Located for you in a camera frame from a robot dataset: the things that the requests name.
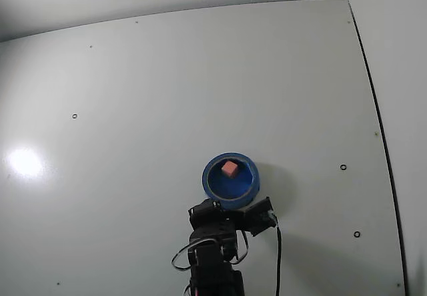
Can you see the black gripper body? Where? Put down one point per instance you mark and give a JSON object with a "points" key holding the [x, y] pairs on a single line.
{"points": [[207, 210]]}

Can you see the small pink cube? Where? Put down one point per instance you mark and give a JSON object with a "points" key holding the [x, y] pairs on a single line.
{"points": [[229, 169]]}

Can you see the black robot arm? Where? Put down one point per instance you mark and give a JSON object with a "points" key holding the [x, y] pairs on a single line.
{"points": [[213, 269]]}

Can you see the blue round bowl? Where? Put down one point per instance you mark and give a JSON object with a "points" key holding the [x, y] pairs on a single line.
{"points": [[217, 186]]}

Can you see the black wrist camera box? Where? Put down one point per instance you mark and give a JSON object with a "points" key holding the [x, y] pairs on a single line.
{"points": [[258, 217]]}

